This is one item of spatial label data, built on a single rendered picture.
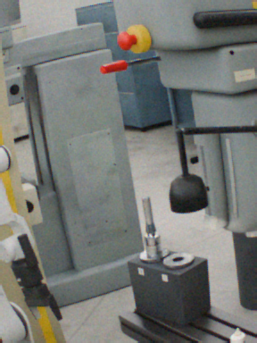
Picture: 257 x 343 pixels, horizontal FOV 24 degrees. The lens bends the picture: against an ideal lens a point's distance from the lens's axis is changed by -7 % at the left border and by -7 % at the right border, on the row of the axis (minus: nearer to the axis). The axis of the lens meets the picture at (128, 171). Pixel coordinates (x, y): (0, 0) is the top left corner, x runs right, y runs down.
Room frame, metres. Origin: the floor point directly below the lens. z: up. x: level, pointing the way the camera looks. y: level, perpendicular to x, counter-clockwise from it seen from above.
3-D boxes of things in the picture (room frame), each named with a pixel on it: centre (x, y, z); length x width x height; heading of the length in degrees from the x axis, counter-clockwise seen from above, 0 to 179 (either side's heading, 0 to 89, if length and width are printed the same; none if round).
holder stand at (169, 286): (1.69, -0.07, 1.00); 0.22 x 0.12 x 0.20; 39
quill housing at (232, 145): (1.30, -0.27, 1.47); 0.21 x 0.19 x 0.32; 29
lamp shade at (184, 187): (1.12, -0.10, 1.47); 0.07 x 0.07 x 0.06
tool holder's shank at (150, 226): (1.73, -0.03, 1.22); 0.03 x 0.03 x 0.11
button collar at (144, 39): (1.19, -0.06, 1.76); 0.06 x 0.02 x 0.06; 29
